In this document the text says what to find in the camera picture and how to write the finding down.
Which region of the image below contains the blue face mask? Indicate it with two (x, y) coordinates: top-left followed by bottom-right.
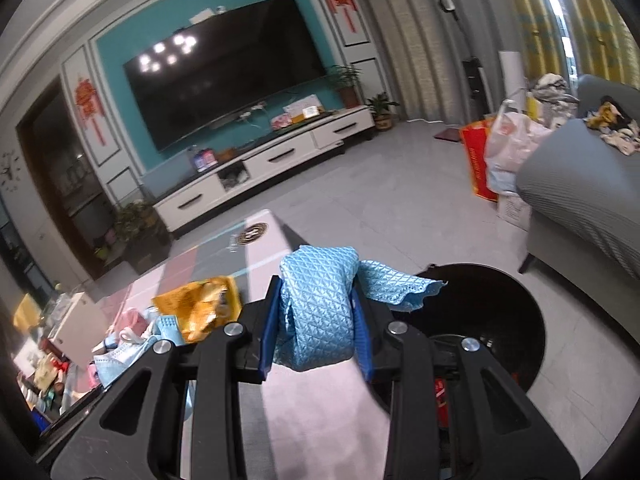
(92, 315), (195, 422)

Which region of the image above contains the yellow curtain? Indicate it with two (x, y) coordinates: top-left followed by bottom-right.
(495, 0), (628, 88)

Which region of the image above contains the cardboard box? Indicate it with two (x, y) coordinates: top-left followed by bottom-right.
(496, 192), (532, 233)

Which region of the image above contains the grey and white clothes pile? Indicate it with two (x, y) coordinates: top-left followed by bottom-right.
(529, 73), (582, 122)

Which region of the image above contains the white television cabinet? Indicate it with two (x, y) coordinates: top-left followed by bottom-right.
(151, 107), (376, 234)

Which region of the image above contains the red shopping bag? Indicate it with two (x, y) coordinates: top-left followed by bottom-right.
(459, 120), (501, 204)

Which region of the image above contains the blue quilted cloth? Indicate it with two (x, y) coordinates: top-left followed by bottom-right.
(272, 245), (448, 373)

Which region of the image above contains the blue box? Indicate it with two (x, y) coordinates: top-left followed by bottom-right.
(188, 145), (219, 174)

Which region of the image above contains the grey sofa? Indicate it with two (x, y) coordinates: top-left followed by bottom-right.
(515, 74), (640, 312)

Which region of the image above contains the large black television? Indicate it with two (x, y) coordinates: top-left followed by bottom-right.
(122, 0), (329, 154)

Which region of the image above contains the white desk calendar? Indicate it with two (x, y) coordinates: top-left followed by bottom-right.
(282, 94), (324, 124)

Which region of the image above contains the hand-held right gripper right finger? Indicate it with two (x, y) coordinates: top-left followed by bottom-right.
(351, 289), (582, 480)

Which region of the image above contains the white plastic bag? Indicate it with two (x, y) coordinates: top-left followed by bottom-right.
(483, 101), (554, 197)

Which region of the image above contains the orange snack bag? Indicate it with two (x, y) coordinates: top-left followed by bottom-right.
(151, 276), (244, 344)

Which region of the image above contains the glass fish tank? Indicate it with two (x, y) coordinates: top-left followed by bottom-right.
(139, 154), (197, 202)

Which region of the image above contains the black floor lamp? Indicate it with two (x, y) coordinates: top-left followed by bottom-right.
(438, 0), (489, 126)

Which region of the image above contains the clothes pile with yellow toy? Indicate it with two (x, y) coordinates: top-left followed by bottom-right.
(585, 101), (640, 157)

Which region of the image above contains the large leafy potted plant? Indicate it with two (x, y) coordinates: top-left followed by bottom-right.
(111, 199), (172, 267)

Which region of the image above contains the potted plant in patterned pot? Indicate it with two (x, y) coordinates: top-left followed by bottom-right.
(366, 92), (401, 133)

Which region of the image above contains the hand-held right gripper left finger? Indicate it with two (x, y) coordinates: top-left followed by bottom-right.
(50, 275), (282, 480)

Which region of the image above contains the potted plant in brown pot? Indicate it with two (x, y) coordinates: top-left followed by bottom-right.
(325, 63), (362, 110)

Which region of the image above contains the black round trash bin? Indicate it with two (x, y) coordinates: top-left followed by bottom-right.
(380, 262), (547, 480)

